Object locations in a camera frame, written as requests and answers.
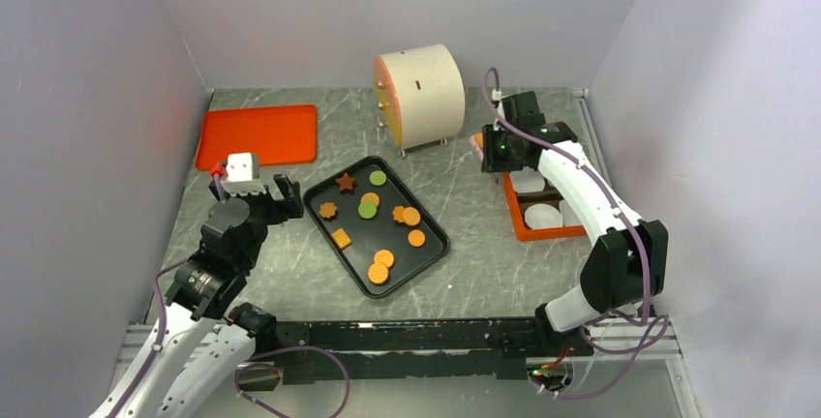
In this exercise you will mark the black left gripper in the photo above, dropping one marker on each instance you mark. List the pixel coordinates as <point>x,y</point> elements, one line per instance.
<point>282,210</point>

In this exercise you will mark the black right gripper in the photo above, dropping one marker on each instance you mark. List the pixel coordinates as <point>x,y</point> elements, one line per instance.
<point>491,162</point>

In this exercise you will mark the green sandwich cookie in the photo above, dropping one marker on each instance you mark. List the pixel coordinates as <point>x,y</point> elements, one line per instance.
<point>367,209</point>

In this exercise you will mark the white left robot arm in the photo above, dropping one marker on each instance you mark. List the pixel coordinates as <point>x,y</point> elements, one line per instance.
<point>204,285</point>

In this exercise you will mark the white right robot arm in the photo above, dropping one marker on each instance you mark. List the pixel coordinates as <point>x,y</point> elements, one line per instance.
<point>627,263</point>

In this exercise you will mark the white paper cup middle left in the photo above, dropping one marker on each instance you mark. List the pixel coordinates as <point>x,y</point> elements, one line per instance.
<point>527,181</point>

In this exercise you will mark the white paper cup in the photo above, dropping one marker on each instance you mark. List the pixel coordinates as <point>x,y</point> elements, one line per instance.
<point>542,216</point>
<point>527,181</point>
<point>568,215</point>

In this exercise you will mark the orange flower cookie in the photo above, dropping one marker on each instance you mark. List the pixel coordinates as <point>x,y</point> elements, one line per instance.
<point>328,211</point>
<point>399,214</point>

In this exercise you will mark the orange cookie box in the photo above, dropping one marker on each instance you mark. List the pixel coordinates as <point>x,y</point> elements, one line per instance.
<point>518,203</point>

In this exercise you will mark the brown star cookie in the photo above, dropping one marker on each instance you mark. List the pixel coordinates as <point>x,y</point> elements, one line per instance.
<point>346,183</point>

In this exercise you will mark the square waffle cookie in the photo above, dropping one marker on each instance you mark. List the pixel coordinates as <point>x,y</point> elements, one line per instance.
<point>341,239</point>

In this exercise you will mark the orange flat tray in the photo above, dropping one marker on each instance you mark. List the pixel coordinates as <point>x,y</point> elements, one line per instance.
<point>278,135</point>

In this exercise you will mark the white paper cup front left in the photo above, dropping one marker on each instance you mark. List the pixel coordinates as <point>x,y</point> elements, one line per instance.
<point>542,216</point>

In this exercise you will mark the round orange cookie by green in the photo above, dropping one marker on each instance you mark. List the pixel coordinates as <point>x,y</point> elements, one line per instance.
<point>371,198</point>

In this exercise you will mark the white paper cup front right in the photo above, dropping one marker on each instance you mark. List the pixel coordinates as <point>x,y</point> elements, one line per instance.
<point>568,215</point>

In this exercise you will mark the plain green round cookie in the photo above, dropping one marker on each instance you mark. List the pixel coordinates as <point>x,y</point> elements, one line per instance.
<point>378,178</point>

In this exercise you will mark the round cream toy oven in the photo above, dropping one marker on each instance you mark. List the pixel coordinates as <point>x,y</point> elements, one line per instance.
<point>421,95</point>

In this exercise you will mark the black baking tray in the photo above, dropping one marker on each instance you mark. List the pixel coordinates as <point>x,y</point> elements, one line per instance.
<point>381,232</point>

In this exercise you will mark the round orange cookie right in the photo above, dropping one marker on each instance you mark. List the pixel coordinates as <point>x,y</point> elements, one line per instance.
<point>411,216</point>

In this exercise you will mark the orange flower cookie right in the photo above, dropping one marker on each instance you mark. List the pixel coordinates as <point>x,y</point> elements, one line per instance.
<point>399,214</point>

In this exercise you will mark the round orange cookie front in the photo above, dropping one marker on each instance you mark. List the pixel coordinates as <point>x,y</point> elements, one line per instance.
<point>378,274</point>

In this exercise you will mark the plain orange round cookie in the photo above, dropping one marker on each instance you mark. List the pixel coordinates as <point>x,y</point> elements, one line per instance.
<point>416,238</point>

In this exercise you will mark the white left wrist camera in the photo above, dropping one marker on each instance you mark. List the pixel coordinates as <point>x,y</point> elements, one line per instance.
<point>238,175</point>

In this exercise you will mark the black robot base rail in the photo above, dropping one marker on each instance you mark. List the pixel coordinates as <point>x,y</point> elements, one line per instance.
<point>505,348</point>

